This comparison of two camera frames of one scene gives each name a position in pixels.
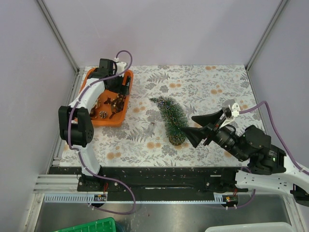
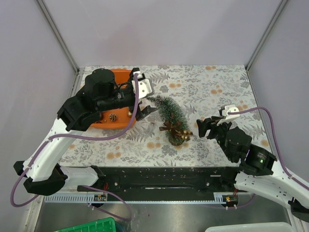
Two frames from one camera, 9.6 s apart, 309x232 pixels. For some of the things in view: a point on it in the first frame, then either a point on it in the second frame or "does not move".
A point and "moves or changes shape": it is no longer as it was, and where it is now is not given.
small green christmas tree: (174, 117) does not move
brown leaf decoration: (117, 104) moves or changes shape
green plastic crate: (107, 224) does not move
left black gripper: (121, 89) to (140, 114)
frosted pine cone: (103, 114) to (112, 117)
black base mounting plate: (156, 181) does not move
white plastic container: (281, 226) does not move
